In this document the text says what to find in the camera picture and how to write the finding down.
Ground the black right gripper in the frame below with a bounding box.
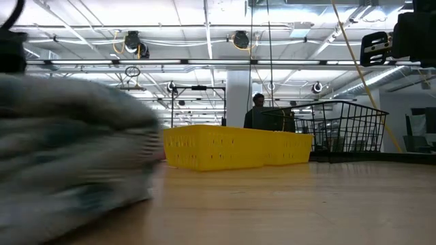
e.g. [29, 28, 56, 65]
[360, 12, 436, 68]

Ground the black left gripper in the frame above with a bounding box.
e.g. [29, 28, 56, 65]
[0, 29, 27, 74]

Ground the grey patterned cloth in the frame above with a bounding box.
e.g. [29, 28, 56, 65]
[0, 73, 167, 245]

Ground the yellow plastic bin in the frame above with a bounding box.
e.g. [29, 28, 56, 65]
[264, 131, 314, 167]
[163, 124, 267, 172]

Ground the dark background workstation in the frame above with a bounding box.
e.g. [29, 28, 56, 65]
[403, 106, 436, 154]

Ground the person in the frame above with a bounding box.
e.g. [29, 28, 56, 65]
[243, 93, 273, 129]

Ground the yellow hanging strap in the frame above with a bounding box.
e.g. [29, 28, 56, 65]
[329, 0, 404, 153]

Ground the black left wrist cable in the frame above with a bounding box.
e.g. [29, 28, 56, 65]
[0, 0, 26, 30]

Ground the black wire basket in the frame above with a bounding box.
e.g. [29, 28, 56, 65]
[261, 100, 390, 154]

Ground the black hanging cable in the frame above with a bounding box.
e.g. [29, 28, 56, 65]
[265, 0, 275, 108]

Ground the black aluminium rig frame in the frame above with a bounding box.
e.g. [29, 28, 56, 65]
[309, 151, 436, 165]

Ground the black metal stand frame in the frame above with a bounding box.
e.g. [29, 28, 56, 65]
[170, 85, 228, 129]

